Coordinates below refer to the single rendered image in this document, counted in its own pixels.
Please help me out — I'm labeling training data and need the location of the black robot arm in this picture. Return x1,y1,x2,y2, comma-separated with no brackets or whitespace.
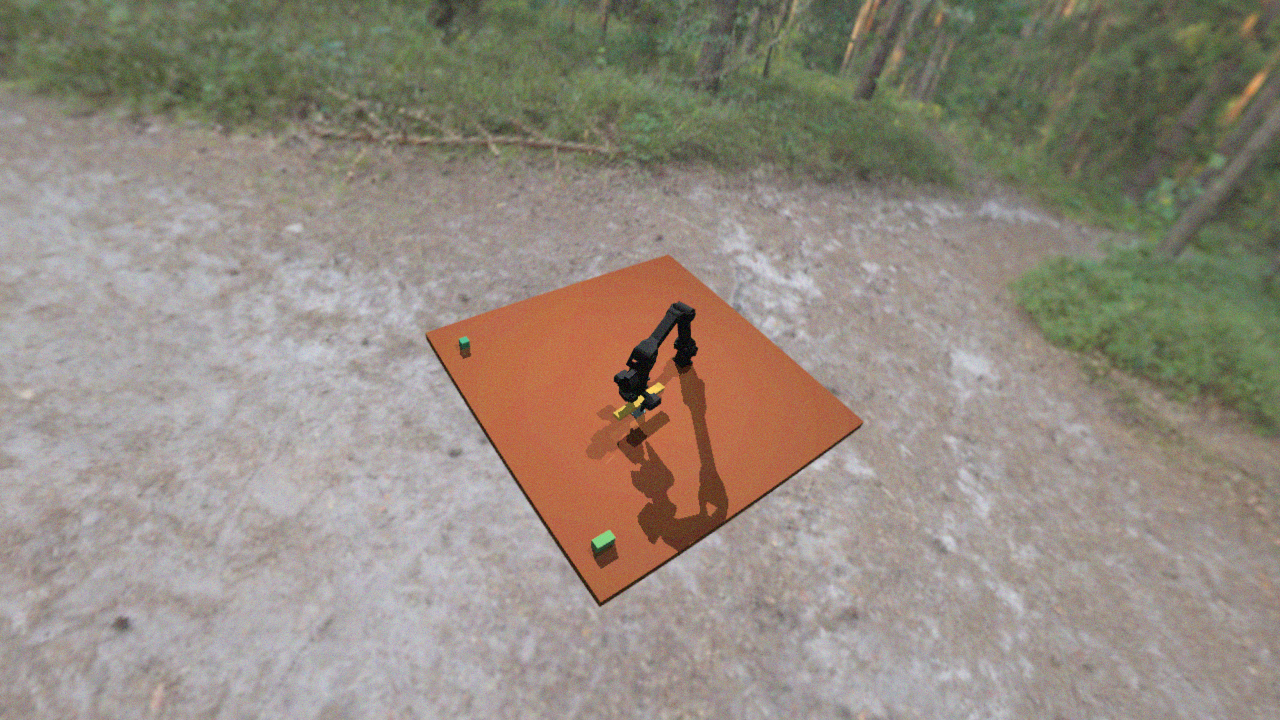
618,301,698,404

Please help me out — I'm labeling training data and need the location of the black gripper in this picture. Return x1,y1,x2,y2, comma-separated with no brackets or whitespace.
614,370,662,413

